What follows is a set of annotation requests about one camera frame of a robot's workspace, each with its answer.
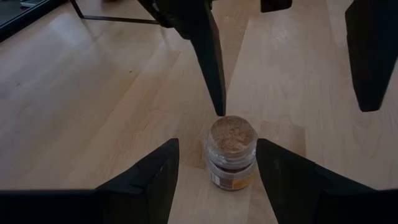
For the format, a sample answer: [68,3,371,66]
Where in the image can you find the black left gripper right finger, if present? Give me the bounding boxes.
[255,138,398,224]

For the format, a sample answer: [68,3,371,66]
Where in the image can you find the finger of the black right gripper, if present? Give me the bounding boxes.
[136,0,227,118]
[344,0,398,113]

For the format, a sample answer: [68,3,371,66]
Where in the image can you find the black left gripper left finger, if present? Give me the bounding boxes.
[0,138,180,224]

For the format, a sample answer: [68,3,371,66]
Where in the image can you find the small cork-topped glass jar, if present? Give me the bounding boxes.
[203,114,259,192]

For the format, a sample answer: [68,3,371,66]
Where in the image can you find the black metal wood-top shelf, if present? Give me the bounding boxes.
[70,0,161,25]

